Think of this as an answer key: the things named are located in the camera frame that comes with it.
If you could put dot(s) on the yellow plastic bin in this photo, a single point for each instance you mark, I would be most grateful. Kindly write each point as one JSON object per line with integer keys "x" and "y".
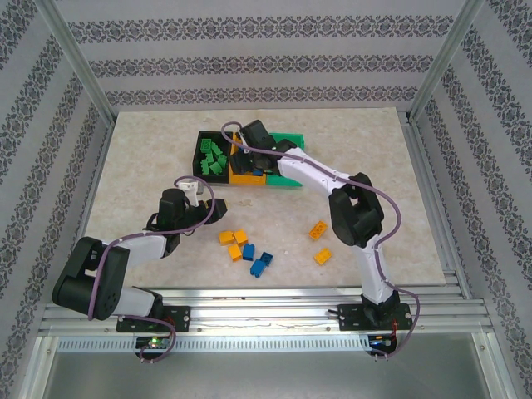
{"x": 245, "y": 179}

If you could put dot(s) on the black plastic bin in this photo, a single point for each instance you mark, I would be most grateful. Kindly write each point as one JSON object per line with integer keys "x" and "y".
{"x": 208, "y": 179}

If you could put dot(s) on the green plastic bin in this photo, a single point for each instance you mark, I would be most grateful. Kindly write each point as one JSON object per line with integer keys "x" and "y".
{"x": 287, "y": 181}

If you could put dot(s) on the small green lego brick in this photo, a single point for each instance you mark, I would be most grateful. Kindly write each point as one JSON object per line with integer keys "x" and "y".
{"x": 204, "y": 169}

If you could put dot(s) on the small blue lego brick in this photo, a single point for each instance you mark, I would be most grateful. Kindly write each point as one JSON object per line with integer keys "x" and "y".
{"x": 266, "y": 258}

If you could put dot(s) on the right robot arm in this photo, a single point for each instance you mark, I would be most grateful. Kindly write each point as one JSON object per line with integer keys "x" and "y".
{"x": 357, "y": 216}

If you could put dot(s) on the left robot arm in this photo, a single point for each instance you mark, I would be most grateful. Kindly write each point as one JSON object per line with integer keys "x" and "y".
{"x": 83, "y": 287}

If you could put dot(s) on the long yellow lego brick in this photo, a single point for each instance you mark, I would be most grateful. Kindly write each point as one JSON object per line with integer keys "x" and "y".
{"x": 318, "y": 230}

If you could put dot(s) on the small controller board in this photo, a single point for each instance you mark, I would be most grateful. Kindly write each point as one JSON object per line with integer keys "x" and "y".
{"x": 380, "y": 341}
{"x": 154, "y": 343}

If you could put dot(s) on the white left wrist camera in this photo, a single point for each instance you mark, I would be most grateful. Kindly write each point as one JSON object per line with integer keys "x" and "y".
{"x": 191, "y": 189}

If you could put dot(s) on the aluminium side rail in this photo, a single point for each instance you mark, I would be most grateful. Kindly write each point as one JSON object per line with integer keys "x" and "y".
{"x": 430, "y": 187}
{"x": 89, "y": 187}

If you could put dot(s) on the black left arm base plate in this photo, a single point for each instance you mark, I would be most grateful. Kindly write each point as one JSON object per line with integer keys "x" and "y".
{"x": 180, "y": 318}

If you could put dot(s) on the aluminium mounting rail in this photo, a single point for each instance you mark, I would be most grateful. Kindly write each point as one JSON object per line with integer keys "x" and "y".
{"x": 266, "y": 316}

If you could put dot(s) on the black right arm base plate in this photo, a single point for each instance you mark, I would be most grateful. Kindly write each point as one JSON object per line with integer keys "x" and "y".
{"x": 351, "y": 318}

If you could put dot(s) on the aluminium frame post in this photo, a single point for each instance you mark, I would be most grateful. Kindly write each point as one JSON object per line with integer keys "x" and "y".
{"x": 449, "y": 54}
{"x": 75, "y": 58}

